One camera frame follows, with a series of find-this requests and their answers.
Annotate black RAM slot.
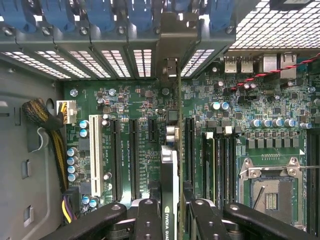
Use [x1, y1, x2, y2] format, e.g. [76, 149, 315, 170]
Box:
[306, 129, 315, 236]
[222, 126, 233, 210]
[314, 129, 320, 236]
[216, 134, 224, 210]
[229, 134, 237, 210]
[201, 131, 216, 202]

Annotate long black expansion slot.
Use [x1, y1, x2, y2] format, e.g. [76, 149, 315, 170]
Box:
[129, 118, 140, 201]
[109, 118, 123, 203]
[184, 116, 196, 187]

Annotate CPU socket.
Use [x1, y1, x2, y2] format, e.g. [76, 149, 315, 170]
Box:
[238, 156, 308, 230]

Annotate white PCI expansion slot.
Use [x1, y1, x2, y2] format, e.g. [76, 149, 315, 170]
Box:
[89, 114, 103, 198]

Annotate short black expansion slot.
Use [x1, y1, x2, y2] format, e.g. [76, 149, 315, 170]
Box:
[148, 117, 159, 144]

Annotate open metal PC case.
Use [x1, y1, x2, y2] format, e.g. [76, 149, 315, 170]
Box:
[0, 0, 320, 240]

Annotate white power connector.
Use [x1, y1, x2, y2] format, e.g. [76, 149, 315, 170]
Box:
[56, 99, 77, 125]

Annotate green Dell motherboard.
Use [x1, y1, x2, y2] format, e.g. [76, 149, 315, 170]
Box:
[62, 53, 320, 240]

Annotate black perforated slot cover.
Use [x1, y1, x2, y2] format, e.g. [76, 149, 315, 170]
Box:
[179, 48, 216, 78]
[0, 51, 73, 80]
[131, 48, 153, 78]
[99, 49, 132, 79]
[34, 50, 92, 80]
[67, 49, 113, 79]

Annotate silver ethernet port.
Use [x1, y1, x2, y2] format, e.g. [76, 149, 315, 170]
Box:
[279, 52, 297, 80]

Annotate black yellow sleeved power cable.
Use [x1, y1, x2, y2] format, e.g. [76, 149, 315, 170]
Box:
[21, 97, 81, 225]

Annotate red black twisted wire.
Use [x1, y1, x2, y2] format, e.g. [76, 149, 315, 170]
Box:
[229, 52, 320, 92]

